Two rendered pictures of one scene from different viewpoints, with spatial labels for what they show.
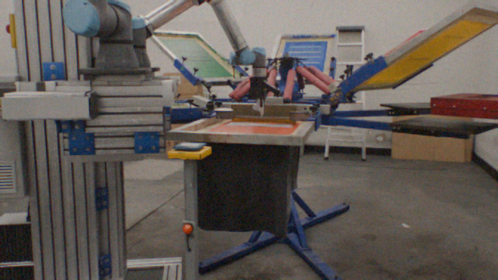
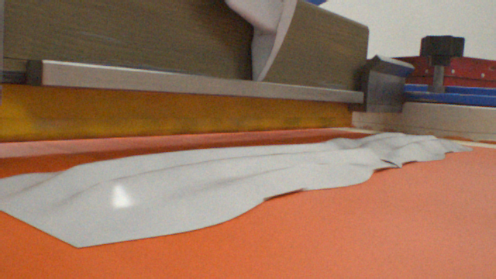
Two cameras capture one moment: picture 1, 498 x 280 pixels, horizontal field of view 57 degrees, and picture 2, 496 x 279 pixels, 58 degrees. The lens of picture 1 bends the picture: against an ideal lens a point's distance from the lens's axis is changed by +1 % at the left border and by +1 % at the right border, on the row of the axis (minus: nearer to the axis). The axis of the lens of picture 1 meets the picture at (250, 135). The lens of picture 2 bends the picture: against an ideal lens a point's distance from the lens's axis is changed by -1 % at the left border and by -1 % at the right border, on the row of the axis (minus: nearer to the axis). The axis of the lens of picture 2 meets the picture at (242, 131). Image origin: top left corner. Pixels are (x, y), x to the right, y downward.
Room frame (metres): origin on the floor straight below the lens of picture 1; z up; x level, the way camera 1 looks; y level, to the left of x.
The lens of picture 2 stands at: (2.31, 0.20, 0.99)
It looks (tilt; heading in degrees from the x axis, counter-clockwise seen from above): 5 degrees down; 295
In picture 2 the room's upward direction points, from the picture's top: 4 degrees clockwise
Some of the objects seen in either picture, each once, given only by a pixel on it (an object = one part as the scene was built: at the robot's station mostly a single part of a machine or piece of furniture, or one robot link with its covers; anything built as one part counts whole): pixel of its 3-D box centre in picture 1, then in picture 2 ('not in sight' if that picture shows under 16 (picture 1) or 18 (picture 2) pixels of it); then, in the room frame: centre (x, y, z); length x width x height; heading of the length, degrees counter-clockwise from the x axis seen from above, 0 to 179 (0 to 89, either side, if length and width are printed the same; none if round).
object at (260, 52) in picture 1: (258, 57); not in sight; (2.45, -0.04, 1.31); 0.09 x 0.08 x 0.11; 104
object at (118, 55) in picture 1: (116, 54); not in sight; (1.68, 0.48, 1.31); 0.15 x 0.15 x 0.10
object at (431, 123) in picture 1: (370, 123); not in sight; (2.80, -0.75, 0.91); 1.34 x 0.40 x 0.08; 47
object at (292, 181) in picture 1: (293, 176); not in sight; (2.14, -0.21, 0.74); 0.46 x 0.04 x 0.42; 167
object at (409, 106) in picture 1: (368, 112); not in sight; (3.46, -0.90, 0.91); 1.34 x 0.40 x 0.08; 107
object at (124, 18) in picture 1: (113, 21); not in sight; (1.67, 0.48, 1.42); 0.13 x 0.12 x 0.14; 161
